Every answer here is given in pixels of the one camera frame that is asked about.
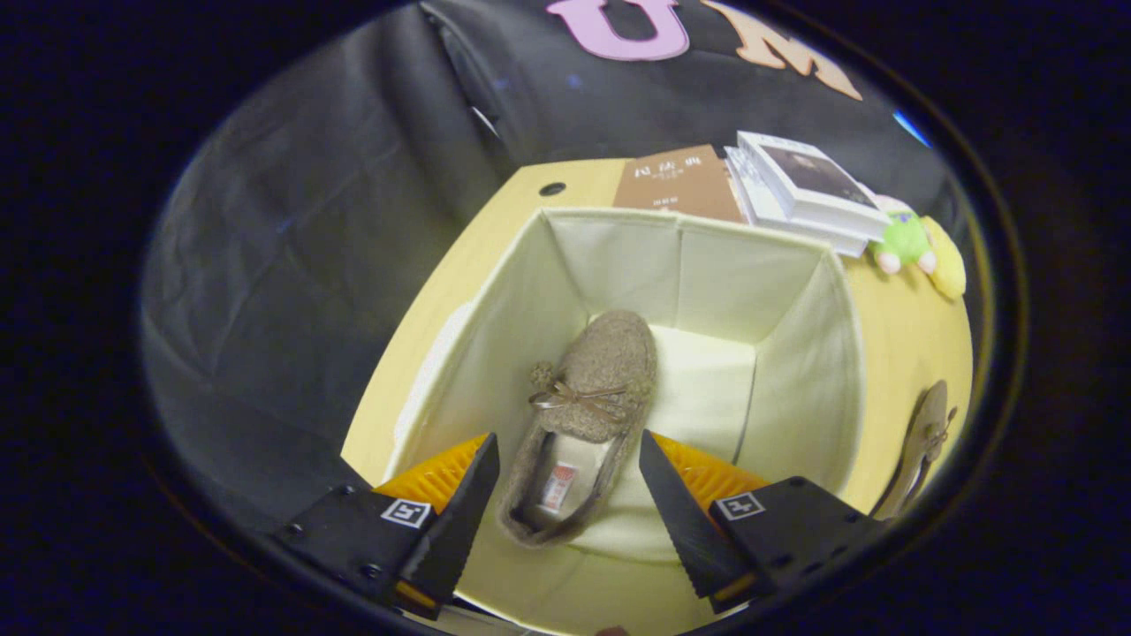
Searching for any plain white book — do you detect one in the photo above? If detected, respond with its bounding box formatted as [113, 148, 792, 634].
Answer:
[723, 146, 871, 259]

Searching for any yellow plush toy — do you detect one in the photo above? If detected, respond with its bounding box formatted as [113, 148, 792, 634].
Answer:
[922, 216, 968, 301]

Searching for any cream fabric storage box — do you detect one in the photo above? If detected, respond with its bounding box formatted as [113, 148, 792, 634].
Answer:
[389, 206, 871, 636]

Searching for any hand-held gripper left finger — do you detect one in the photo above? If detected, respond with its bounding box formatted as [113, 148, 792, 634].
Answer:
[269, 433, 501, 619]

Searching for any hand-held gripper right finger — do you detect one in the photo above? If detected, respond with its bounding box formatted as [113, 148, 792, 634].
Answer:
[638, 430, 884, 615]

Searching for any green plush toy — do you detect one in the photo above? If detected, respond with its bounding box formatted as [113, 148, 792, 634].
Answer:
[869, 196, 939, 275]

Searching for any white book portrait cover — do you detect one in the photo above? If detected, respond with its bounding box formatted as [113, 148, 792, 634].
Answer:
[736, 131, 892, 241]

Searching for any black backdrop cloth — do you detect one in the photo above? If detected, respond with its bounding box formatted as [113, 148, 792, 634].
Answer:
[141, 0, 951, 531]

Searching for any brown fuzzy shoe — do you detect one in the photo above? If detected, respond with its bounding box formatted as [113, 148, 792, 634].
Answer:
[870, 380, 960, 522]
[495, 309, 659, 549]

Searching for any brown cover book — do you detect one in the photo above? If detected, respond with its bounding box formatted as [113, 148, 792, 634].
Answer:
[612, 144, 748, 224]

